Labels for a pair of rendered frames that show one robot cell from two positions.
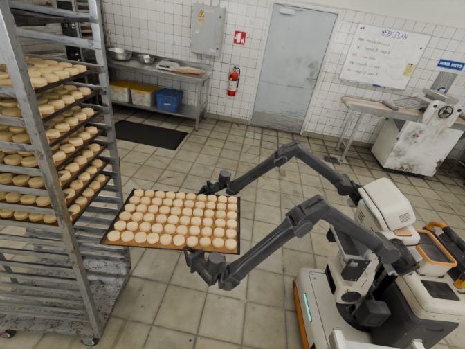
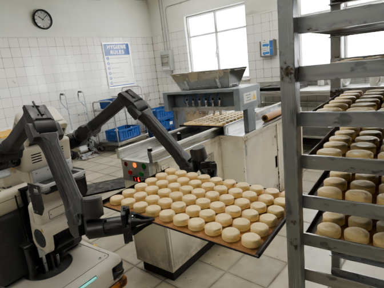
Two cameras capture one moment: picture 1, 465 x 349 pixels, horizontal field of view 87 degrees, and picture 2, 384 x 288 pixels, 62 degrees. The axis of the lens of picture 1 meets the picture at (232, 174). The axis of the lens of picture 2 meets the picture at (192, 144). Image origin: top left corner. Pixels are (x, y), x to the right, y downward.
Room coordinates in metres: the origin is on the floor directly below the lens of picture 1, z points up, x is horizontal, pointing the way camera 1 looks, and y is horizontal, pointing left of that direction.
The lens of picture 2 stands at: (1.70, 0.88, 1.36)
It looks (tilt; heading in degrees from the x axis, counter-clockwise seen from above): 13 degrees down; 220
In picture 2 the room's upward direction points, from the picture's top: 6 degrees counter-clockwise
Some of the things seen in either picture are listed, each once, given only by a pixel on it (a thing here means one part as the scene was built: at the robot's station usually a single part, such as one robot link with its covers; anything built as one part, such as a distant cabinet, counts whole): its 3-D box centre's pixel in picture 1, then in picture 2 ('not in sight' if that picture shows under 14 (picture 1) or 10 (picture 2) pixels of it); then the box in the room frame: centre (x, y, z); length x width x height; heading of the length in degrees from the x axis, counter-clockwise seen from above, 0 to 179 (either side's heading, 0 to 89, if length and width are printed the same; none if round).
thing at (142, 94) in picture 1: (145, 94); not in sight; (4.34, 1.79, 0.36); 0.47 x 0.38 x 0.26; 177
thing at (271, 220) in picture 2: (129, 207); (268, 220); (0.91, 0.48, 0.89); 0.05 x 0.05 x 0.02
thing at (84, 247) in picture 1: (78, 246); not in sight; (1.04, 0.93, 0.33); 0.64 x 0.03 x 0.03; 94
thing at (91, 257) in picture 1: (81, 255); not in sight; (1.04, 0.93, 0.24); 0.64 x 0.03 x 0.03; 94
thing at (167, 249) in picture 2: not in sight; (180, 196); (0.10, -0.61, 0.45); 0.70 x 0.34 x 0.90; 1
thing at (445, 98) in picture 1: (439, 95); not in sight; (3.93, -2.80, 1.23); 0.58 x 0.19 x 0.07; 177
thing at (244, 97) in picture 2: not in sight; (211, 109); (-0.41, -0.63, 1.01); 0.72 x 0.33 x 0.34; 91
